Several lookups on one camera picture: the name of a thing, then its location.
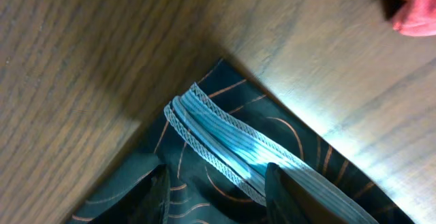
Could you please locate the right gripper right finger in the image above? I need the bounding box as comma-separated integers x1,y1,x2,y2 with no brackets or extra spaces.
264,163,350,223

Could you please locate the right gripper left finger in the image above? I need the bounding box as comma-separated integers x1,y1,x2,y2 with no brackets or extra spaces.
91,165,170,224

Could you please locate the black orange patterned sports jersey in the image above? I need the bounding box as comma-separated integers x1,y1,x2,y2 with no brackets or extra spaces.
69,60,410,223

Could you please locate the red cloth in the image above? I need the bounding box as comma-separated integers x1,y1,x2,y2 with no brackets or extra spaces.
391,0,435,37

